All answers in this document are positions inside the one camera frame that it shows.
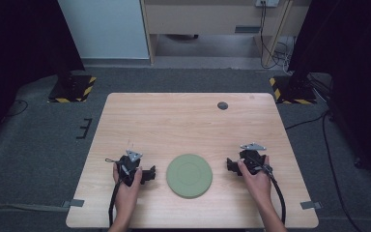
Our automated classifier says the grey wall socket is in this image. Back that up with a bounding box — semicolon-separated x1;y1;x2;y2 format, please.
254;0;280;9

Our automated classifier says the grey tape piece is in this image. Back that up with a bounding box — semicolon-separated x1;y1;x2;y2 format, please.
300;200;323;211
61;198;86;209

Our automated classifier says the right gripper black corrugated cable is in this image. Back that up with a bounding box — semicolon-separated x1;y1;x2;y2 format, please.
261;163;287;225

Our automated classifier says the person's right hand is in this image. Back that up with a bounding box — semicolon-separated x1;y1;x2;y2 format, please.
237;155;273;205

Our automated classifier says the person's left hand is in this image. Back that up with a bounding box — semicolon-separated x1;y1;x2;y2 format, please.
112;161;144;211

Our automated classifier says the hazard striped stand base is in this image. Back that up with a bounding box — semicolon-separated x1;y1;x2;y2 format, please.
46;74;98;104
269;74;319;105

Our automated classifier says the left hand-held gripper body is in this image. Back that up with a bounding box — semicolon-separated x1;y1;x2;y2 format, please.
117;149;144;188

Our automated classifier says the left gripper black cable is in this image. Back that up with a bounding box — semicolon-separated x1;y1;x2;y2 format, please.
108;179;124;228

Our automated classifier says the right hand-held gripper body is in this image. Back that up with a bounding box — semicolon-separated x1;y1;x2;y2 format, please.
239;142;269;177

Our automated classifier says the black curtain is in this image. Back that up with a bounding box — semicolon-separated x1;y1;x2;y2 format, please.
287;0;371;191
0;0;86;150

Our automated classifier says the thin black floor cable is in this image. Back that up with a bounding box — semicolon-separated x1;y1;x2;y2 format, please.
3;99;30;119

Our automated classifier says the black hanging cable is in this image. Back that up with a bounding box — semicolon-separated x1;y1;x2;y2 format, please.
259;2;292;71

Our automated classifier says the white cable bundle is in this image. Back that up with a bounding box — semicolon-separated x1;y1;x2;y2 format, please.
278;36;297;75

